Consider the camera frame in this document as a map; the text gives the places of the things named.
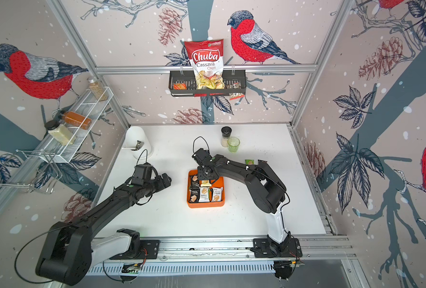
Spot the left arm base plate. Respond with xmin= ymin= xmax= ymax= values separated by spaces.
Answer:
xmin=111 ymin=240 xmax=160 ymax=260

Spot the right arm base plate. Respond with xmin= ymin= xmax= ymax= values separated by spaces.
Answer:
xmin=250 ymin=236 xmax=303 ymax=258

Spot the green translucent cup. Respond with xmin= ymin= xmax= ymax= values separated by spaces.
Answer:
xmin=227 ymin=137 xmax=240 ymax=153

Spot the cream yellow cookie packet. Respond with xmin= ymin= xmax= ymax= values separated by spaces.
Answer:
xmin=199 ymin=180 xmax=212 ymax=187

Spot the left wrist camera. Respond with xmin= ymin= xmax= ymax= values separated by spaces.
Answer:
xmin=130 ymin=164 xmax=152 ymax=186

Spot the orange sauce bottle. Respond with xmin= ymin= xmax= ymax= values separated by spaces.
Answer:
xmin=60 ymin=111 xmax=92 ymax=130

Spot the white cookie packet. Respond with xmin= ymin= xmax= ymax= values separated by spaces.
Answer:
xmin=198 ymin=187 xmax=210 ymax=203
xmin=212 ymin=187 xmax=223 ymax=202

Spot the black cookie packet lower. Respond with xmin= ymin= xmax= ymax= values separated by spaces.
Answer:
xmin=188 ymin=188 xmax=200 ymax=203

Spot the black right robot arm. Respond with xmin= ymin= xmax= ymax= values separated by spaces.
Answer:
xmin=192 ymin=149 xmax=289 ymax=244

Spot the black cookie packet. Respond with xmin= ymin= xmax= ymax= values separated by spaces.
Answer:
xmin=188 ymin=188 xmax=200 ymax=203
xmin=190 ymin=174 xmax=200 ymax=190

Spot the chrome wire rack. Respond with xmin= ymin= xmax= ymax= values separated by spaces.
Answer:
xmin=0 ymin=150 xmax=64 ymax=194

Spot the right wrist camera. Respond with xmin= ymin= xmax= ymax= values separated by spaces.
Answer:
xmin=192 ymin=148 xmax=212 ymax=167

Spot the black lid cream jar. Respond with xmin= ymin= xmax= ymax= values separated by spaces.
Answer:
xmin=45 ymin=120 xmax=76 ymax=146

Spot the white wire wall shelf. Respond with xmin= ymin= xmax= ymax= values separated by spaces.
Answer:
xmin=40 ymin=87 xmax=113 ymax=163

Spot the red Chuba cassava chips bag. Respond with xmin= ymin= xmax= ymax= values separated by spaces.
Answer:
xmin=184 ymin=39 xmax=226 ymax=90

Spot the white rounded container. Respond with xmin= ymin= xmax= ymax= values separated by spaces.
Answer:
xmin=123 ymin=126 xmax=153 ymax=160

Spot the glass jar of grains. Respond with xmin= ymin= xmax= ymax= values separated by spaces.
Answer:
xmin=87 ymin=77 xmax=107 ymax=102

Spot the black wire wall basket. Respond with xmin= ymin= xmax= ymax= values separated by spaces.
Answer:
xmin=169 ymin=70 xmax=246 ymax=97

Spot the orange storage box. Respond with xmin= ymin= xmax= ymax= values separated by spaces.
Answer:
xmin=187 ymin=170 xmax=226 ymax=209

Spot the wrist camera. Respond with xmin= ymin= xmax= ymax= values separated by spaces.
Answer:
xmin=130 ymin=164 xmax=152 ymax=186
xmin=192 ymin=148 xmax=212 ymax=167

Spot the black cookie packet upper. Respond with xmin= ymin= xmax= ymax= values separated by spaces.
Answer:
xmin=190 ymin=174 xmax=200 ymax=190

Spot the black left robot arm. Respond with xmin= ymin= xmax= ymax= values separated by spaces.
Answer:
xmin=35 ymin=174 xmax=172 ymax=286

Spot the black cap spice shaker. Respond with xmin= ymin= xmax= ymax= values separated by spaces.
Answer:
xmin=221 ymin=126 xmax=232 ymax=148

